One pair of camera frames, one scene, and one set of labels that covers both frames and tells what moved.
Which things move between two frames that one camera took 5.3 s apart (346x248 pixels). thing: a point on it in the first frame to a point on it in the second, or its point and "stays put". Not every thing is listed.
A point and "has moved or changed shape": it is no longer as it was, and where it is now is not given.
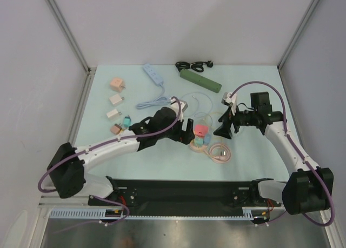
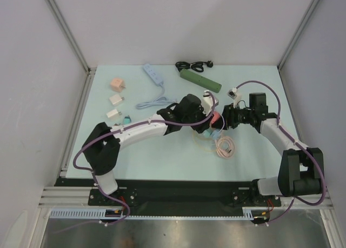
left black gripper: [183, 135] to [202, 126]
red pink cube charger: [200, 130] has moved or changed shape
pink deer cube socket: [117, 85] stays put
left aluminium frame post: [90, 69] stays put
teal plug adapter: [127, 121] stays put
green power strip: [200, 80] stays put
